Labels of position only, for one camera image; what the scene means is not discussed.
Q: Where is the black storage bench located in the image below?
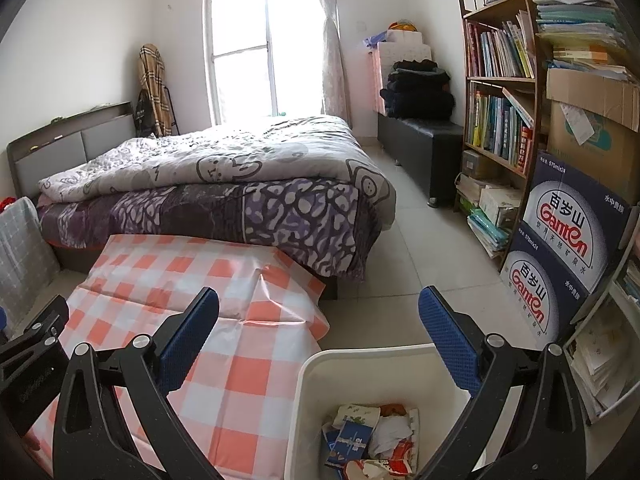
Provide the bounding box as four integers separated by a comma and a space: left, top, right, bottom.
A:
376, 114, 466, 206

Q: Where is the window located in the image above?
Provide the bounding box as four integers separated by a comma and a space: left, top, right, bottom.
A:
202, 0, 331, 126

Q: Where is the white metal shelf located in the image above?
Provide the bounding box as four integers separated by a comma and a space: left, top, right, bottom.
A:
562, 240, 640, 427

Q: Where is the brown cardboard box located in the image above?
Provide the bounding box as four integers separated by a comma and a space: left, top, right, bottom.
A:
545, 67, 640, 191

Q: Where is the purple patterned bed sheet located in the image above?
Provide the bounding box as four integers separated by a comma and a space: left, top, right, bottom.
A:
37, 177, 386, 283

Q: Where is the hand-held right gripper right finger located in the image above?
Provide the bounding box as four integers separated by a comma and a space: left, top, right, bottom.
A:
417, 285, 588, 480

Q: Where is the pile of lying books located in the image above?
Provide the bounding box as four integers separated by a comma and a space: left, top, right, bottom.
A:
457, 150, 523, 261

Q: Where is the blue cardboard box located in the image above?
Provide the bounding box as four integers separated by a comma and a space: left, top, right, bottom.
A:
339, 421, 376, 463

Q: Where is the white floral paper cup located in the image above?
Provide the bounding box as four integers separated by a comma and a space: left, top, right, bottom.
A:
332, 404, 382, 433

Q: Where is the orange white checkered tablecloth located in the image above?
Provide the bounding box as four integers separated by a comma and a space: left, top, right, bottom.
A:
25, 234, 331, 480

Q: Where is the black clothes rack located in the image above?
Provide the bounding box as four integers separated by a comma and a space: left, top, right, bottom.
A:
134, 87, 181, 139

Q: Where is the stack of white papers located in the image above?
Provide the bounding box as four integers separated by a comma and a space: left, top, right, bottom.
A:
567, 305, 633, 421

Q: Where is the wooden bookshelf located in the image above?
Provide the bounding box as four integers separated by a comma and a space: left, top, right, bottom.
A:
452, 0, 556, 271

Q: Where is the stack of dark blankets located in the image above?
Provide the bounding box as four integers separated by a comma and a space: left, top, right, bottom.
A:
379, 59, 457, 121

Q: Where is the navy water carton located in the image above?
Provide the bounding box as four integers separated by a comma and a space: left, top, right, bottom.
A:
500, 220, 593, 351
520, 150, 636, 296

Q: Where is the plaid cloth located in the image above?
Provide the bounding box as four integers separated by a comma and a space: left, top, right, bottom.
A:
137, 44, 169, 138

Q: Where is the white plastic trash bin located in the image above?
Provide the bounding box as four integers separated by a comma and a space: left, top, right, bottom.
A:
284, 342, 501, 480

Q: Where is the white pink folded panel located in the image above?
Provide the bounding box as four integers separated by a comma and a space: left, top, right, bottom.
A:
372, 30, 436, 117

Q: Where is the red snack cup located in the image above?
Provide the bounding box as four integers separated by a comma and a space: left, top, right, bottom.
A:
382, 442, 419, 476

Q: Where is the blue white packet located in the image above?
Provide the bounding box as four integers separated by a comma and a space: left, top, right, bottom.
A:
322, 422, 346, 468

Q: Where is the row of upright books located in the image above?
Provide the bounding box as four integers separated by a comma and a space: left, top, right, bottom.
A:
465, 10, 538, 81
472, 87, 536, 172

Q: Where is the pile of papers and booklets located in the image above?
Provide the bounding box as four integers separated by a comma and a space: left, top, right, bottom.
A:
532, 0, 633, 83

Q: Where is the white paper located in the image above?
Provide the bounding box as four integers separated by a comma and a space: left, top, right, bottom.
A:
374, 412, 419, 453

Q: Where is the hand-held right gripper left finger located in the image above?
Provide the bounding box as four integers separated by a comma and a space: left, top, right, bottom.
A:
52, 286, 221, 480

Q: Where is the light lace curtain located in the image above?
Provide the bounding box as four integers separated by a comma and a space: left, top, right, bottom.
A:
312, 0, 353, 129

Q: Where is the grey bed headboard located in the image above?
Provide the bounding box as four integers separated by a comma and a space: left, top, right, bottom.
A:
6, 101, 138, 201

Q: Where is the grey checked cloth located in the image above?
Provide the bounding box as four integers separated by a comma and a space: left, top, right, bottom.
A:
0, 197, 61, 306

